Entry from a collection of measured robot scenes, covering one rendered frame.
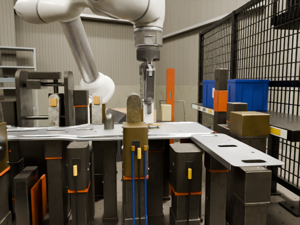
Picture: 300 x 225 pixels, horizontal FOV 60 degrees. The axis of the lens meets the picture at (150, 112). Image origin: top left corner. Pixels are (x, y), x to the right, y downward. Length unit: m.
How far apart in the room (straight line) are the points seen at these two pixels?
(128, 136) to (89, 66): 0.92
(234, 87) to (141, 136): 0.62
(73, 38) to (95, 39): 6.00
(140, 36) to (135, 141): 0.35
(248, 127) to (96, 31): 6.84
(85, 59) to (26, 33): 5.75
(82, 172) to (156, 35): 0.44
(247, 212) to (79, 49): 1.13
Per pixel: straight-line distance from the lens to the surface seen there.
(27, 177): 0.86
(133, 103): 0.65
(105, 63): 7.37
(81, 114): 1.03
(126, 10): 0.71
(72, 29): 1.36
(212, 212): 0.73
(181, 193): 0.67
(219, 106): 1.04
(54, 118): 0.98
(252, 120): 0.75
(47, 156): 0.82
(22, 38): 7.14
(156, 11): 0.81
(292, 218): 1.04
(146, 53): 0.80
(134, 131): 0.59
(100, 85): 1.53
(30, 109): 1.12
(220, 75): 1.04
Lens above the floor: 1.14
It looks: 6 degrees down
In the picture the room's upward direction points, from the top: straight up
